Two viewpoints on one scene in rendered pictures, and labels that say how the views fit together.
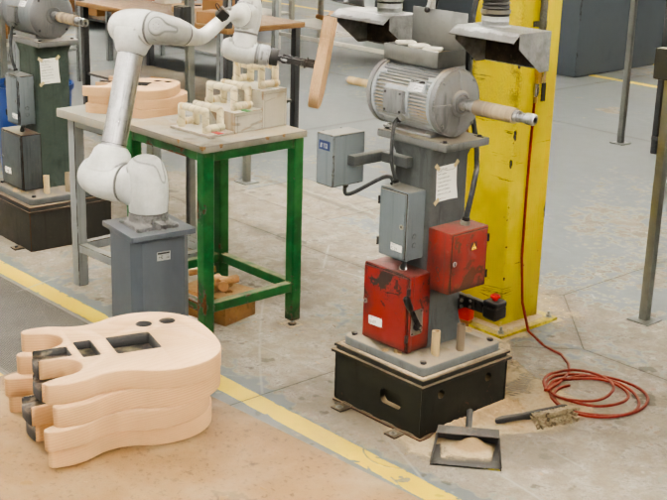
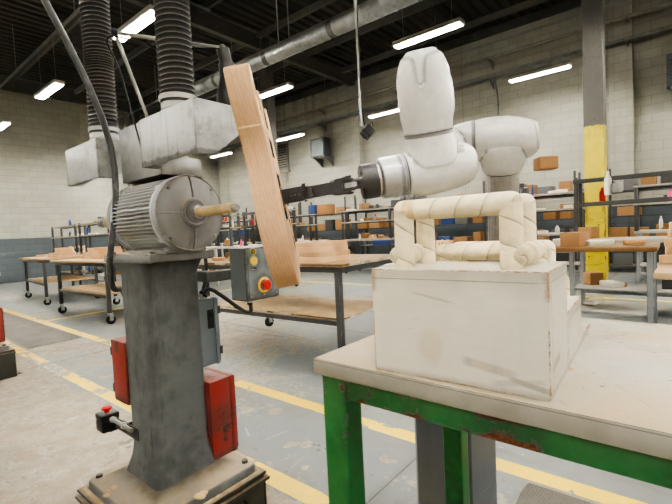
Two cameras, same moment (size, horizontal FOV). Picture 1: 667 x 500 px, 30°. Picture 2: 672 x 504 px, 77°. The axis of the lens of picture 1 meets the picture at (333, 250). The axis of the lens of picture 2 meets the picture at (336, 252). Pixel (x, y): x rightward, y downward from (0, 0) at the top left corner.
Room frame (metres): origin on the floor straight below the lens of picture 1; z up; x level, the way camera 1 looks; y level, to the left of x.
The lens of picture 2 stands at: (6.24, 0.08, 1.17)
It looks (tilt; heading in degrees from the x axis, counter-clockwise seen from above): 3 degrees down; 172
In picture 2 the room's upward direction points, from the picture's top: 3 degrees counter-clockwise
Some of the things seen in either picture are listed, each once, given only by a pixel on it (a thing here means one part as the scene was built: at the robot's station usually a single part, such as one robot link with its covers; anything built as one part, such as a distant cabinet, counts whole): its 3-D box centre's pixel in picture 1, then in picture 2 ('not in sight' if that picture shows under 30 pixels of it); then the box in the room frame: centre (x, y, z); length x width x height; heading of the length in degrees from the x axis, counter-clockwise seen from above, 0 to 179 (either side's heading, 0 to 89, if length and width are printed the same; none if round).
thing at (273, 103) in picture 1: (254, 103); (467, 317); (5.60, 0.38, 1.02); 0.27 x 0.15 x 0.17; 46
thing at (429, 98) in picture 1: (421, 96); (166, 216); (4.66, -0.31, 1.25); 0.41 x 0.27 x 0.26; 42
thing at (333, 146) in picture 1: (356, 167); (238, 280); (4.56, -0.08, 0.99); 0.24 x 0.21 x 0.26; 42
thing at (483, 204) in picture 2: not in sight; (452, 206); (5.64, 0.35, 1.20); 0.20 x 0.03 x 0.03; 45
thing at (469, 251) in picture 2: (235, 84); (486, 251); (5.52, 0.46, 1.12); 0.20 x 0.03 x 0.03; 45
